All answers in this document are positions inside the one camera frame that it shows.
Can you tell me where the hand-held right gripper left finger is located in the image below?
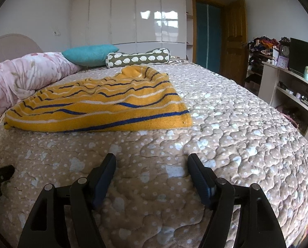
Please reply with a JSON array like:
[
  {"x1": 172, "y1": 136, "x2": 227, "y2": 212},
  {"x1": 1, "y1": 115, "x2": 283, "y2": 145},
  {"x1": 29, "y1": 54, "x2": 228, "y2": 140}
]
[{"x1": 17, "y1": 153, "x2": 117, "y2": 248}]

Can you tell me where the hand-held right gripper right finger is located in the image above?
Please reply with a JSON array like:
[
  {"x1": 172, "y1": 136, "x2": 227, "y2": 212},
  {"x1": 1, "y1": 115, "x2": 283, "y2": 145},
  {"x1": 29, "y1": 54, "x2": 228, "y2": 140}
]
[{"x1": 187, "y1": 153, "x2": 287, "y2": 248}]

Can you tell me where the yellow striped sweater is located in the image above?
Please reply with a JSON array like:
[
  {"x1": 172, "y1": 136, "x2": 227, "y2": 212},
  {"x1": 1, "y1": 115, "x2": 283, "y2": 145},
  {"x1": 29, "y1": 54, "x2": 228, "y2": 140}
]
[{"x1": 3, "y1": 65, "x2": 193, "y2": 133}]

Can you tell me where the cluttered clothes shelf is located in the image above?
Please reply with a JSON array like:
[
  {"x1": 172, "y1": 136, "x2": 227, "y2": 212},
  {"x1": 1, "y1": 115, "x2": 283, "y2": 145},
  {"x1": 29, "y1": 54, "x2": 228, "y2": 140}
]
[{"x1": 244, "y1": 37, "x2": 281, "y2": 96}]

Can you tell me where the beige quilted bedspread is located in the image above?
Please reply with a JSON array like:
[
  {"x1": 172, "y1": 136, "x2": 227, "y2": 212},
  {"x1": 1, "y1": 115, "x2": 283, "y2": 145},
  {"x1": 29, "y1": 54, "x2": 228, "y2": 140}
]
[{"x1": 0, "y1": 59, "x2": 308, "y2": 248}]

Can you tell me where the pink floral quilt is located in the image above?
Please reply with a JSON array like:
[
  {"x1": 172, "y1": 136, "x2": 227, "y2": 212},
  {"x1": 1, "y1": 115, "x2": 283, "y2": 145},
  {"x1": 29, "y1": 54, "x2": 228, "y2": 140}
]
[{"x1": 0, "y1": 52, "x2": 82, "y2": 123}]

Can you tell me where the white television stand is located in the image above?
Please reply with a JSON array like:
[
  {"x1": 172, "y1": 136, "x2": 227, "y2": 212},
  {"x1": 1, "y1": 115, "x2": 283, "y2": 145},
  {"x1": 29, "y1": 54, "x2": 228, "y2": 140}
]
[{"x1": 257, "y1": 61, "x2": 308, "y2": 137}]

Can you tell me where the pink headboard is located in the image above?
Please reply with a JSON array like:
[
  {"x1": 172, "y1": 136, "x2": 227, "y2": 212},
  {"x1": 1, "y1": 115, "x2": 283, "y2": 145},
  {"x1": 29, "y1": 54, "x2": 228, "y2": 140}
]
[{"x1": 0, "y1": 33, "x2": 45, "y2": 69}]

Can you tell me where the teal pillow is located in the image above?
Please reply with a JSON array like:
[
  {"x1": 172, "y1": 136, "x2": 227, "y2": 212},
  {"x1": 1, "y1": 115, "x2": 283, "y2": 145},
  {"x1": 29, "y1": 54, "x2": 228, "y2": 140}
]
[{"x1": 62, "y1": 44, "x2": 120, "y2": 66}]

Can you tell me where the green bolster pillow white print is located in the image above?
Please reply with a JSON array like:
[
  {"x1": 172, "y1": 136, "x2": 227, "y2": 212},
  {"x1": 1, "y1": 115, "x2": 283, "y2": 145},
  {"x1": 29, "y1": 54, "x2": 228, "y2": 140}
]
[{"x1": 105, "y1": 48, "x2": 171, "y2": 69}]

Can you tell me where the wooden door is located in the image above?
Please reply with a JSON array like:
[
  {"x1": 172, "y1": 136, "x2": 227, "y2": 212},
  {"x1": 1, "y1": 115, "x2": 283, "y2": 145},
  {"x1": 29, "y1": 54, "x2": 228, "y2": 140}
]
[{"x1": 222, "y1": 0, "x2": 247, "y2": 86}]

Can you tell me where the teal door curtain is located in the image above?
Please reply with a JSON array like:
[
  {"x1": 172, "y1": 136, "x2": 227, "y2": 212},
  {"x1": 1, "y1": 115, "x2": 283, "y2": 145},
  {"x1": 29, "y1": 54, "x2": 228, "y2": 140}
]
[{"x1": 196, "y1": 1, "x2": 222, "y2": 74}]

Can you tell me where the small pink clock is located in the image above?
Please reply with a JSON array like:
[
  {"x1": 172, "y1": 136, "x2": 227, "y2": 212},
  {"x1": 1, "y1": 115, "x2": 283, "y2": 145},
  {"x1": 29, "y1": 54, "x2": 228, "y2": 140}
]
[{"x1": 276, "y1": 56, "x2": 289, "y2": 69}]

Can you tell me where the ornate table clock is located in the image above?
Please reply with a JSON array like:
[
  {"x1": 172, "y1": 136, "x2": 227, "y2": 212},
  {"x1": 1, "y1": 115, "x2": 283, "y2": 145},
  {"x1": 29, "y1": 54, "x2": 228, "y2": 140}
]
[{"x1": 278, "y1": 37, "x2": 291, "y2": 57}]

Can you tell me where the black television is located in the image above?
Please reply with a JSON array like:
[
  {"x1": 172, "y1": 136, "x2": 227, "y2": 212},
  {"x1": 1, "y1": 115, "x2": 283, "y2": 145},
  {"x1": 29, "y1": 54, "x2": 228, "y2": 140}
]
[{"x1": 288, "y1": 38, "x2": 308, "y2": 87}]

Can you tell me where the white glossy wardrobe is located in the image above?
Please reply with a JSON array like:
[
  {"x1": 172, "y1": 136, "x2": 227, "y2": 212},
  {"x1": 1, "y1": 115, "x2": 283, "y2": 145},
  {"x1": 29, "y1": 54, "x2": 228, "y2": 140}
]
[{"x1": 71, "y1": 0, "x2": 196, "y2": 65}]

